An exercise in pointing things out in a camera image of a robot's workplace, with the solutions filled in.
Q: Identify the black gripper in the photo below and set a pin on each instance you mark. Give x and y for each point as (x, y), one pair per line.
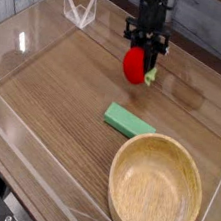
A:
(139, 36)

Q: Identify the red plush strawberry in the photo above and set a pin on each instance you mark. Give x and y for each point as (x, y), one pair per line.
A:
(133, 67)

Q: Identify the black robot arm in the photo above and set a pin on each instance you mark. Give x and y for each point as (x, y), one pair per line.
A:
(152, 14)

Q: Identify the green rectangular block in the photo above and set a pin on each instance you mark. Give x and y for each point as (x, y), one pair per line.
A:
(125, 122)

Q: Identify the wooden bowl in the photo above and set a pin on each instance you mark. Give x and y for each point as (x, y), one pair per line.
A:
(154, 178)

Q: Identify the clear acrylic tray wall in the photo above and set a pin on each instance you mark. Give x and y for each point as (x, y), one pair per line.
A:
(60, 69)

